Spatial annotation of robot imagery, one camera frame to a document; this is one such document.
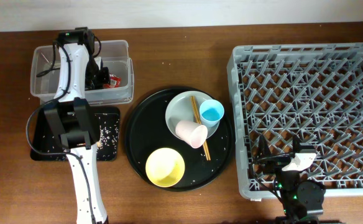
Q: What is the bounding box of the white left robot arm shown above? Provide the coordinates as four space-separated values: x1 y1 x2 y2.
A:
34 27 111 223

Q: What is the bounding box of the grey plastic dishwasher rack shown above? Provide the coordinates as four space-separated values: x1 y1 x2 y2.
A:
227 42 363 201

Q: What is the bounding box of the red snack wrapper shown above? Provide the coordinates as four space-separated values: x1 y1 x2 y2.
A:
103 74 122 89

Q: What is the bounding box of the yellow plastic bowl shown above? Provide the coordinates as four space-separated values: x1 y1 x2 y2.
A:
145 147 185 188

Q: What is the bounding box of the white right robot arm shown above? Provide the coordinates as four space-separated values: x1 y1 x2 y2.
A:
253 135 326 223

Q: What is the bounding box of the wooden chopstick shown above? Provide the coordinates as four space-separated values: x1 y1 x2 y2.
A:
192 95 212 161
190 96 211 161

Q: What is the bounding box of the clear plastic storage bin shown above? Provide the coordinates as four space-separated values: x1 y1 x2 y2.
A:
30 40 134 106

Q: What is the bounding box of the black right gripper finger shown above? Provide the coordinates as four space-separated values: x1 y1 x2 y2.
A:
292 135 309 153
256 134 272 157

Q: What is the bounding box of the round black tray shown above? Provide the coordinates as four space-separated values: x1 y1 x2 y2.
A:
124 86 235 192

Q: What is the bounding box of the pink plastic cup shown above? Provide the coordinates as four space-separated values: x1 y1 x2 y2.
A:
175 120 208 149

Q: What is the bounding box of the grey round plate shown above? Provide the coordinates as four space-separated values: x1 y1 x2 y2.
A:
165 91 220 140

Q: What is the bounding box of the light blue plastic cup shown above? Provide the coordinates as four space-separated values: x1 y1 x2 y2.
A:
199 100 224 128

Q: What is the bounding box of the black rectangular tray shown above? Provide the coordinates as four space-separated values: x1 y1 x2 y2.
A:
32 106 120 161

